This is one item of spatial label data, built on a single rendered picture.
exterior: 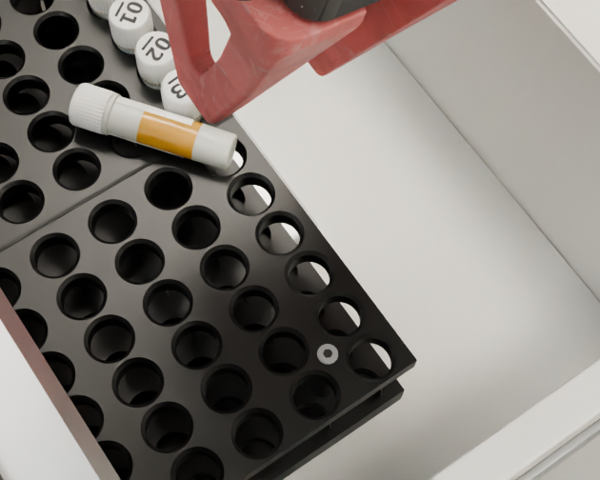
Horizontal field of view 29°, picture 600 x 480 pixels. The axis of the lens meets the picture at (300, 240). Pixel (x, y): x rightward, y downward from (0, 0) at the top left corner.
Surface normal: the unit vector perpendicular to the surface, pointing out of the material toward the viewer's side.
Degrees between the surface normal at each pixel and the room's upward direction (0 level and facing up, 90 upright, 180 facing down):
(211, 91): 86
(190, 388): 0
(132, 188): 0
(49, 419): 0
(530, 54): 90
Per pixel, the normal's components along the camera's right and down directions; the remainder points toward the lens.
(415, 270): 0.03, -0.39
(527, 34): -0.82, 0.51
